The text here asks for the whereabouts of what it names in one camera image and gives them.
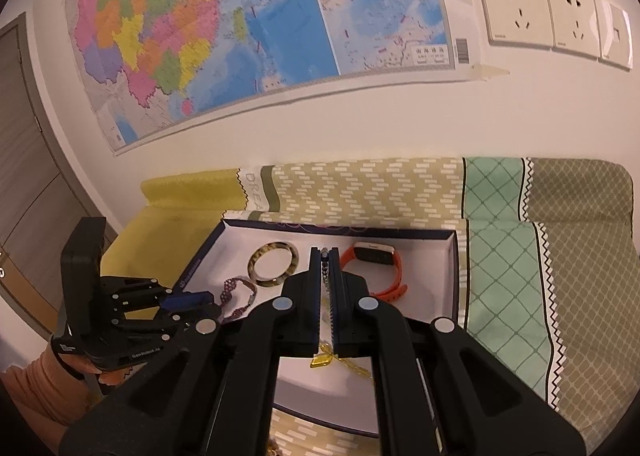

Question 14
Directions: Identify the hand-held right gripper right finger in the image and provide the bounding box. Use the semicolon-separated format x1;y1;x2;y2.
327;246;587;456

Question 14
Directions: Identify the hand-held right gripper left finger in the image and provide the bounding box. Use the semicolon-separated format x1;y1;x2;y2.
59;246;323;456

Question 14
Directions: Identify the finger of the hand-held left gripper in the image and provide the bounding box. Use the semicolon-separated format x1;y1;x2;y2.
100;276;212;311
112;305;223;343

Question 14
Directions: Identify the tortoiseshell bangle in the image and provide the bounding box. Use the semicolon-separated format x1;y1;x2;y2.
247;242;301;287

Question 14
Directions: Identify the purple beaded bracelet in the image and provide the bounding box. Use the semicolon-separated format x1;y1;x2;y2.
217;276;258;322

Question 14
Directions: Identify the orange smart watch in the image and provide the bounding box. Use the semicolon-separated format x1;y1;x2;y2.
340;241;408;302

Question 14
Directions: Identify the pendant chain necklace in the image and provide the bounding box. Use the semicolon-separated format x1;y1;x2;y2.
310;249;376;379

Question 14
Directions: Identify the navy cardboard box tray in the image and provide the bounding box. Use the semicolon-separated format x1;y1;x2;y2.
172;219;461;437

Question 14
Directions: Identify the person's left forearm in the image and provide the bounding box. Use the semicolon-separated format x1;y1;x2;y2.
0;339;100;442

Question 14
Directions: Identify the person's left hand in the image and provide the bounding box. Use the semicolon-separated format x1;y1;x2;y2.
82;358;135;394

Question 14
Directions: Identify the grey wooden door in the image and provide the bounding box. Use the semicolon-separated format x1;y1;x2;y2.
0;11;123;337

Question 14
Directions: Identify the patchwork printed bed sheet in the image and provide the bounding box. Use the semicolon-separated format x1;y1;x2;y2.
102;156;637;456

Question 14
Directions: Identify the clear tape strip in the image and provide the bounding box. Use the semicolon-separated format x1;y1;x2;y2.
467;64;511;82

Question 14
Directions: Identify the colourful wall map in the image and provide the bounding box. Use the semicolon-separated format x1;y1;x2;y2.
65;0;473;157

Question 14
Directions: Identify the small white wall socket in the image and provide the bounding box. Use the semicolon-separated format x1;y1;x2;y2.
594;0;635;70

